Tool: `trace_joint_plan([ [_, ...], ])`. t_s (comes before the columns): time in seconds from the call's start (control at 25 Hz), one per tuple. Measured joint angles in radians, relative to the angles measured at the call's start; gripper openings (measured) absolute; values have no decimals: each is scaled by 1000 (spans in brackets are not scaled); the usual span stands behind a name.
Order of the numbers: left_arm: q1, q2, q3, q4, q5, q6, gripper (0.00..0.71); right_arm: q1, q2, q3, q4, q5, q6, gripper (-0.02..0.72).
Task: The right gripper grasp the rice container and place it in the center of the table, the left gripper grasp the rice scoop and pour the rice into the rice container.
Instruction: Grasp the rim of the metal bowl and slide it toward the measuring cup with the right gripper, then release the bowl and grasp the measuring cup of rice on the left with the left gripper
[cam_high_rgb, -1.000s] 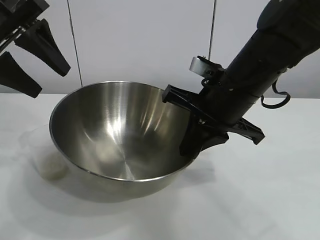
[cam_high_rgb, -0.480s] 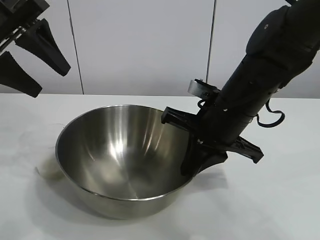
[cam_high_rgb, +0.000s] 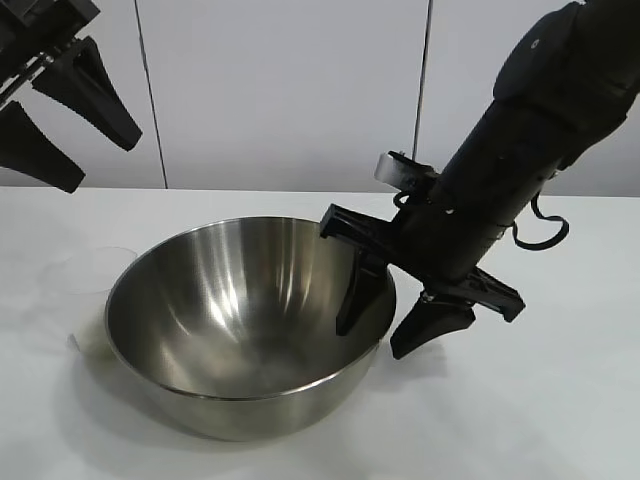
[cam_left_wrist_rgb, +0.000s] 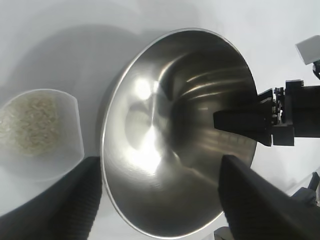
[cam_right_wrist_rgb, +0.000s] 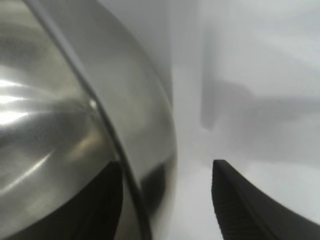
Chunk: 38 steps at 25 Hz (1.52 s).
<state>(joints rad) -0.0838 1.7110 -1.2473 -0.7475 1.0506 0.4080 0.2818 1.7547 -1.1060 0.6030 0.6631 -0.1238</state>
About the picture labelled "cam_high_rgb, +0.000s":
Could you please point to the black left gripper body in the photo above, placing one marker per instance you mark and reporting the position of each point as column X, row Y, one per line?
column 35, row 30

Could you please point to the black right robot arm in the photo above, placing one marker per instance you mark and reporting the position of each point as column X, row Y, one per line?
column 545, row 115

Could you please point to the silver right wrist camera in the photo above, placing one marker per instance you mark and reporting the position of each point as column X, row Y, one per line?
column 400, row 170

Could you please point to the stainless steel mixing bowl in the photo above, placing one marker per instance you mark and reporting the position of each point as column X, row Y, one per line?
column 240, row 310

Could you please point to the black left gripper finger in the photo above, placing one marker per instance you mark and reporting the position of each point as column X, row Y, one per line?
column 35, row 155
column 95, row 95

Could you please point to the clear plastic cup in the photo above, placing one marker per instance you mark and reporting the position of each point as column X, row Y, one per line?
column 95, row 270

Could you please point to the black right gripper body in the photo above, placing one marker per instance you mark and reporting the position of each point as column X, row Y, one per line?
column 450, row 240

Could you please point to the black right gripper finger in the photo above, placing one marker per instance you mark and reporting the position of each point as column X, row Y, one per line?
column 430, row 320
column 357, row 295

